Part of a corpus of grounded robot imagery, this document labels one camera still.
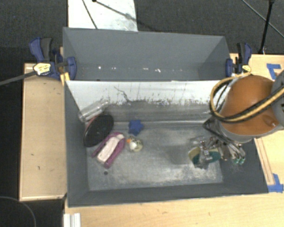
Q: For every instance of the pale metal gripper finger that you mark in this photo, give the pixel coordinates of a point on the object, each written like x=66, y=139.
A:
x=198, y=142
x=204, y=159

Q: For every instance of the teal and cream round disc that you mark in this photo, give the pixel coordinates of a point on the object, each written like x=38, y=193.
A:
x=214, y=156

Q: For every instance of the white and yellow toy ball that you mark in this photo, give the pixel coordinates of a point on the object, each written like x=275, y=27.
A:
x=134, y=145

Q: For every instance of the blue star-shaped toy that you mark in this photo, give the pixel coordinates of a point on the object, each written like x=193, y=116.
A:
x=135, y=127

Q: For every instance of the purple and pink case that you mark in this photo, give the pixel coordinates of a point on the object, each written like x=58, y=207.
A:
x=109, y=150

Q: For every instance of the black round disc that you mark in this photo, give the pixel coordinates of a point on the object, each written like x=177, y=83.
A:
x=98, y=130

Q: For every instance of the grey metal bin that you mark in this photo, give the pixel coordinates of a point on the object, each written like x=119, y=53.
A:
x=142, y=55

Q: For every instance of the clear plastic bottle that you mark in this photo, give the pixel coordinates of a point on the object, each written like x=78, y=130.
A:
x=91, y=111

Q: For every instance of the pale wood flat board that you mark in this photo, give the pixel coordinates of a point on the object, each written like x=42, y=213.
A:
x=42, y=138

